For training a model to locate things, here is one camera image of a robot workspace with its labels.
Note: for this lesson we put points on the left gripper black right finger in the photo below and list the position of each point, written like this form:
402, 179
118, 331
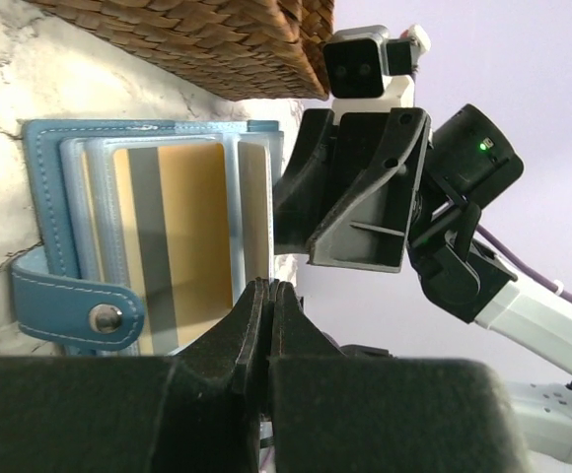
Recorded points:
338, 413

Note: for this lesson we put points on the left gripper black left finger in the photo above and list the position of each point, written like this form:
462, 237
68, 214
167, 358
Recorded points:
196, 411

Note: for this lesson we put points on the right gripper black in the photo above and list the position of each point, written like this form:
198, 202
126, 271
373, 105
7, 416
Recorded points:
374, 178

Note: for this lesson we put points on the gold credit card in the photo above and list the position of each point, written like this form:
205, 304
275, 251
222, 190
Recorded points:
174, 217
256, 205

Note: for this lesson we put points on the blue leather card holder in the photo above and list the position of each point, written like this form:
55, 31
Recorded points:
74, 289

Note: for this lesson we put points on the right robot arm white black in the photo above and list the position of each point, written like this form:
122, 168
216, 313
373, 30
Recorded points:
466, 271

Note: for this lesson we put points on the brown woven divided basket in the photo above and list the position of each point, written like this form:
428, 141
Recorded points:
234, 49

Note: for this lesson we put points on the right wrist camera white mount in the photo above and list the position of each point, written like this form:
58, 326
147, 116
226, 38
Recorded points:
369, 70

